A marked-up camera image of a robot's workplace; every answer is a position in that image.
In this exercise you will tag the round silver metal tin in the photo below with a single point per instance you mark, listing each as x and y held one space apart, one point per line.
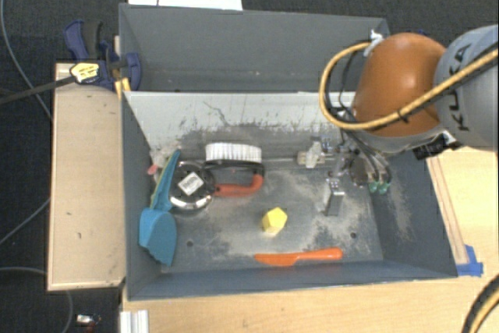
191 186

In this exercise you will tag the white and pink small object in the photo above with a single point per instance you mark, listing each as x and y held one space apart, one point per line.
158 164

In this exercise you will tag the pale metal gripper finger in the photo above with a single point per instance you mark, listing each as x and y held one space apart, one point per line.
312 156
335 200

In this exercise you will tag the grey metal bin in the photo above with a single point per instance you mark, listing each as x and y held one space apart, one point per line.
249 50

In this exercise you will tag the black cylinder on white bracket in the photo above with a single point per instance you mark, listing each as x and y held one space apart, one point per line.
432 147

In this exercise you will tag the orange plastic knife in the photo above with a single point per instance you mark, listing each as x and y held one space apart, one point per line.
296 257

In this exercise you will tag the pale wood board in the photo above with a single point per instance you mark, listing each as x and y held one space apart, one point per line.
85 183

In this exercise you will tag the blue plastic scoop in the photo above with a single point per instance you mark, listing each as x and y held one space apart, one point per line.
160 230

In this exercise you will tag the yellow faceted block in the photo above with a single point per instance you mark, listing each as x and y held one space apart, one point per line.
274 220

